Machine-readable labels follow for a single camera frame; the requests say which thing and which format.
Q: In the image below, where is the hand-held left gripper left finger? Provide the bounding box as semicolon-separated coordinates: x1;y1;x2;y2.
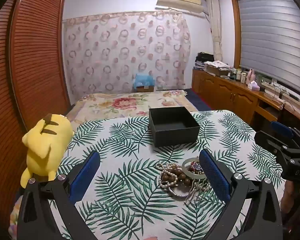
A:
17;151;101;240

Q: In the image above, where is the ring pattern curtain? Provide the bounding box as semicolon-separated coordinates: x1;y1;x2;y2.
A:
62;11;192;100

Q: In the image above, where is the yellow plush toy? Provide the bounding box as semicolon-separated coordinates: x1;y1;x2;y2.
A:
20;114;74;188

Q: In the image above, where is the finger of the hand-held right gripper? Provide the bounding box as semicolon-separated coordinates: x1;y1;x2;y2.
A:
254;131;292;162
269;121;300;144

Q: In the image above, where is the wooden sideboard cabinet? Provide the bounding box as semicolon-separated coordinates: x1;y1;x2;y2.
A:
191;69;300;140

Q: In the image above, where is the blue plastic bag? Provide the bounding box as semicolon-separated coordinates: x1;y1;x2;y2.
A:
134;73;155;87

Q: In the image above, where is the leaf print tablecloth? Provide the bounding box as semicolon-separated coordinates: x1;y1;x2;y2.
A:
47;109;285;240

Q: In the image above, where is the silver cuff bangle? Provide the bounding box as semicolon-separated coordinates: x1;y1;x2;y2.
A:
166;186;190;200

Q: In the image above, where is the pale jade bangle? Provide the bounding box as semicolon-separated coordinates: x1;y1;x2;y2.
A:
181;156;207;180

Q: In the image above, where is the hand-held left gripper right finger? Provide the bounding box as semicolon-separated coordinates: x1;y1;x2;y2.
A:
199;149;283;240

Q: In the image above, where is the cream tied curtain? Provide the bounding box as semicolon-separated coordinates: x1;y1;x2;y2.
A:
205;0;224;62

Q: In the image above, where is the pile of dark clothes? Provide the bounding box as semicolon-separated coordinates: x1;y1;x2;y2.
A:
194;52;214;70

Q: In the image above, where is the flat box with papers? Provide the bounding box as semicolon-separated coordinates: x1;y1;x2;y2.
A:
205;60;232;77

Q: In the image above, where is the black cardboard jewelry box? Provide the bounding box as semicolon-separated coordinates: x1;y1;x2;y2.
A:
148;106;201;148

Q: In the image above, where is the brown wooden bead bracelet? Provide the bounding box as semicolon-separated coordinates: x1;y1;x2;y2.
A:
161;164;192;187

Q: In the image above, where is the white pearl necklace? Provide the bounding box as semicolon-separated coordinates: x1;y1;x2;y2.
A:
155;162;212;193

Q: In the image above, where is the floral bed blanket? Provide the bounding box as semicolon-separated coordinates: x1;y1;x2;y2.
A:
65;90;190;128

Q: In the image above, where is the pink bunny figure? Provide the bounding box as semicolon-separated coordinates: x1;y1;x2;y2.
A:
246;69;256;84

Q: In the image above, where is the wooden louvred wardrobe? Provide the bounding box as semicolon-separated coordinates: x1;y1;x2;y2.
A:
0;0;70;240

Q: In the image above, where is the grey window blind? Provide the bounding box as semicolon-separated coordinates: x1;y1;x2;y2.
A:
237;0;300;100

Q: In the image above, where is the colourful bead bracelet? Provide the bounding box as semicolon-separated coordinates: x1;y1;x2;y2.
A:
189;161;204;174

